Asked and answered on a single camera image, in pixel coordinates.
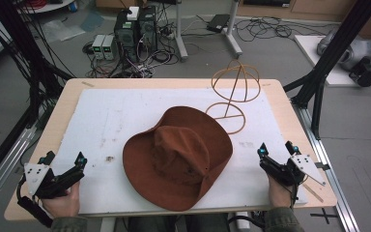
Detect grey power supply unit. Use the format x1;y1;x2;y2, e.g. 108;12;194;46
101;34;119;61
91;34;106;61

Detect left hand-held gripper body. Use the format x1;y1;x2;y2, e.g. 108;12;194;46
23;161;86;200

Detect white foam board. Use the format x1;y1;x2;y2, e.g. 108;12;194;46
49;87;309;216

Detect wooden wire hat stand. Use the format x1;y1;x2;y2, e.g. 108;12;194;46
204;59;262;135

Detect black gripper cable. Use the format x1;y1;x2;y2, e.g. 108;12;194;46
15;178;55;229
289;183;301;208

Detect clear plastic sheet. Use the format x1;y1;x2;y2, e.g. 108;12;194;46
41;18;87;44

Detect blue sheet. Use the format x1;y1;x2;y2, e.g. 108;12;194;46
79;12;105;33

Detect brown wide-brim hat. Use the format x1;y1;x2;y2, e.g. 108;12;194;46
122;105;234;213

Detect black metal frame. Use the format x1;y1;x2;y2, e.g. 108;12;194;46
0;0;75;191
282;0;371;141

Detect white metal stand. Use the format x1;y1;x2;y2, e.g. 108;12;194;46
173;0;243;63

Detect person's right hand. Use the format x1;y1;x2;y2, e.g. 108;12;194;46
268;175;294;209

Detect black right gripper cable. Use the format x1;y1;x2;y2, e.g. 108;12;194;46
289;183;301;208

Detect white box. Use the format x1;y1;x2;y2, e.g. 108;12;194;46
127;6;140;21

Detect tangle of black floor cables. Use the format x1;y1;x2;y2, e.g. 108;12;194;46
231;15;332;44

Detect black computer tower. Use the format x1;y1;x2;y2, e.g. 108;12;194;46
137;5;158;53
113;9;140;63

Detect tangle of cables by computers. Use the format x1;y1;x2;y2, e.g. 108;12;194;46
81;28;183;79

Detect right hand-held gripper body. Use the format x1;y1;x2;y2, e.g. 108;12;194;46
259;153;328;188

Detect person's left hand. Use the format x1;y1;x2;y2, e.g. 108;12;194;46
41;181;82;219

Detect grey robot shell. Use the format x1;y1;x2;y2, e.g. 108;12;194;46
316;29;371;73

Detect thin wooden stick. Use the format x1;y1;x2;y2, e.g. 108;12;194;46
301;182;325;204

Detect person's legs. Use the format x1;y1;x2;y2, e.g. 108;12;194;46
128;213;230;232

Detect black flat box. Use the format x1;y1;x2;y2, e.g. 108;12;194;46
206;14;231;34

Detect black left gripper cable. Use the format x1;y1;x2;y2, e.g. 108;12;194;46
15;178;55;229

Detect white power strip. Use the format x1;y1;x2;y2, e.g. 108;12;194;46
234;211;252;231

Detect black device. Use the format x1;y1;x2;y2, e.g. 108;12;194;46
348;56;371;88

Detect white platform board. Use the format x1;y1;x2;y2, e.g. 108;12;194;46
294;34;371;88

